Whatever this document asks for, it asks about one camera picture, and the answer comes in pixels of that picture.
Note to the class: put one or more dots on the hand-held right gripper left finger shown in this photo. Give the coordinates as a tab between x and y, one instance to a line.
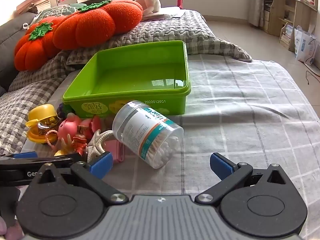
101	165

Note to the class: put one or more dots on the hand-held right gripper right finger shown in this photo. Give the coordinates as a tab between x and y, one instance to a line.
220	166

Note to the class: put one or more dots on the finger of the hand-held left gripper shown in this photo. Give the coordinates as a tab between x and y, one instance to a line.
23	155
62	159

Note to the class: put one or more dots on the beige starfish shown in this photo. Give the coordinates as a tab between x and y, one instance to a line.
98	140

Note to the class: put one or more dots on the pink pig toy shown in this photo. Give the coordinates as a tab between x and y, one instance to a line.
68	127

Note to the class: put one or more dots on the red toy figure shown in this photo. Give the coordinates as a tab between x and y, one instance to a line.
87	128

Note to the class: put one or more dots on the clear cotton swab jar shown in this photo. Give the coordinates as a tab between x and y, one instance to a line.
140	132

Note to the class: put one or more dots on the green plastic box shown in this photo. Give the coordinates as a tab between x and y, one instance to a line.
140	72

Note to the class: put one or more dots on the small pink case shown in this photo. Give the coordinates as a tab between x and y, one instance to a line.
116	150

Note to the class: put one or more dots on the grey grid bed sheet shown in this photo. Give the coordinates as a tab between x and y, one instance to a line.
250	130

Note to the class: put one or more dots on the purple grape toy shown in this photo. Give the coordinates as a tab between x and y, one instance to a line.
62	110

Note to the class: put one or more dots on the orange pumpkin cushion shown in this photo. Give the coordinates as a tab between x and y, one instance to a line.
100	25
27	52

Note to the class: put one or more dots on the grey sofa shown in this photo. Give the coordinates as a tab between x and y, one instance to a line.
7	35

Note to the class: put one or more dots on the grey checked quilt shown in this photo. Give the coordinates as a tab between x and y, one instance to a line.
175	30

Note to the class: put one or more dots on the white shopping bag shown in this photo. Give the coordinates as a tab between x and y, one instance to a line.
303	45

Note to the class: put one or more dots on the green patterned pillow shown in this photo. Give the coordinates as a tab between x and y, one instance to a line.
57	10

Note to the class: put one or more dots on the stack of books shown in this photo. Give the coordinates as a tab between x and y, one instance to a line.
32	3

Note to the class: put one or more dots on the white paper sheet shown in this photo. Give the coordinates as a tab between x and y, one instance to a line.
170	13

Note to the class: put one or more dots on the beige curtain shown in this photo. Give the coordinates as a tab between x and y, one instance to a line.
257	2

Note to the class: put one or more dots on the white pink plush toy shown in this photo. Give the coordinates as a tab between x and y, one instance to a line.
150	2

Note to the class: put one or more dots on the red chair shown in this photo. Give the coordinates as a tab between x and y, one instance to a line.
180	0

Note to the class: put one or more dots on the wooden desk with shelves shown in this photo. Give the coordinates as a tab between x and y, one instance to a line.
287	7

